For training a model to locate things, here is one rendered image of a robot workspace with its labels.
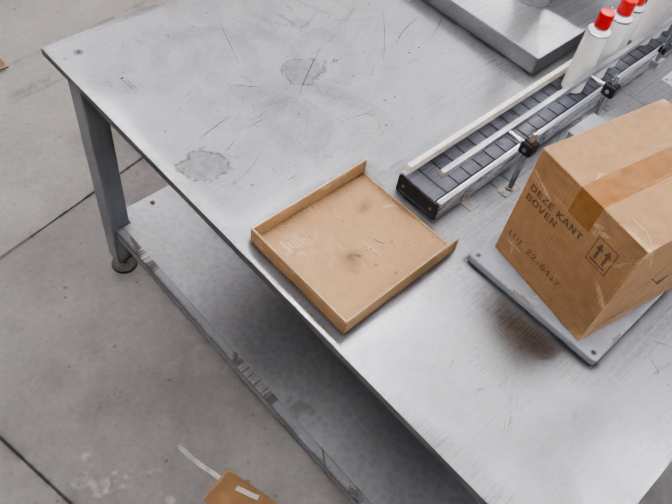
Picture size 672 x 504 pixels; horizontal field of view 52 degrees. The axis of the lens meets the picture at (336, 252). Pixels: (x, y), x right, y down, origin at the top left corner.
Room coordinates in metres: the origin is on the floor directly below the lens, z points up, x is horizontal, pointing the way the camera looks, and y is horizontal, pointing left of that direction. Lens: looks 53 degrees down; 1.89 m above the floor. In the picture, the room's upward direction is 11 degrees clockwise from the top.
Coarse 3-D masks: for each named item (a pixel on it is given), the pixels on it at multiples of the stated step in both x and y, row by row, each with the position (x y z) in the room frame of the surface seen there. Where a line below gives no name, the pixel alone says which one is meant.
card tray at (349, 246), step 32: (320, 192) 0.92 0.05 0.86; (352, 192) 0.96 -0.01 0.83; (384, 192) 0.97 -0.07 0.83; (288, 224) 0.84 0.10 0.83; (320, 224) 0.86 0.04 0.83; (352, 224) 0.87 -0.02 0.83; (384, 224) 0.89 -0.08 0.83; (416, 224) 0.90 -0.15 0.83; (288, 256) 0.77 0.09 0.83; (320, 256) 0.78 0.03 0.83; (352, 256) 0.80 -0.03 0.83; (384, 256) 0.81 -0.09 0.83; (416, 256) 0.82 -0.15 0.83; (320, 288) 0.71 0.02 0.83; (352, 288) 0.72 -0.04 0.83; (384, 288) 0.74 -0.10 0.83; (352, 320) 0.64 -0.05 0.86
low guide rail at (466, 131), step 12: (552, 72) 1.37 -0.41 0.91; (564, 72) 1.40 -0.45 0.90; (540, 84) 1.31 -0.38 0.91; (516, 96) 1.25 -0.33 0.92; (528, 96) 1.29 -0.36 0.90; (504, 108) 1.21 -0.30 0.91; (480, 120) 1.15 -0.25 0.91; (468, 132) 1.12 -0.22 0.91; (444, 144) 1.06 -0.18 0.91; (420, 156) 1.01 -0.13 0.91; (432, 156) 1.03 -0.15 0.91; (408, 168) 0.98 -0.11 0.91
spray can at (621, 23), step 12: (624, 0) 1.43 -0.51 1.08; (636, 0) 1.44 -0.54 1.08; (624, 12) 1.42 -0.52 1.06; (612, 24) 1.42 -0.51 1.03; (624, 24) 1.41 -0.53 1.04; (612, 36) 1.41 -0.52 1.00; (624, 36) 1.43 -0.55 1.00; (612, 48) 1.41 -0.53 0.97; (600, 60) 1.41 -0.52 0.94; (600, 72) 1.41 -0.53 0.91
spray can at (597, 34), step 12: (600, 12) 1.37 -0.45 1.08; (612, 12) 1.37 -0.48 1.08; (600, 24) 1.36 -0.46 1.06; (588, 36) 1.36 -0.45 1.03; (600, 36) 1.35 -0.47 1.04; (588, 48) 1.35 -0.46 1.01; (600, 48) 1.35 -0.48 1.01; (576, 60) 1.36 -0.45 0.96; (588, 60) 1.34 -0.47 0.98; (576, 72) 1.35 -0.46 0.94; (564, 84) 1.36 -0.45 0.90
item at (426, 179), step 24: (648, 48) 1.59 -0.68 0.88; (576, 96) 1.34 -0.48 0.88; (504, 120) 1.21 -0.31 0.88; (528, 120) 1.23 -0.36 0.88; (552, 120) 1.26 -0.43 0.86; (456, 144) 1.10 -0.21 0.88; (504, 144) 1.13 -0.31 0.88; (432, 168) 1.02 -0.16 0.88; (480, 168) 1.05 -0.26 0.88; (432, 192) 0.95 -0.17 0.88
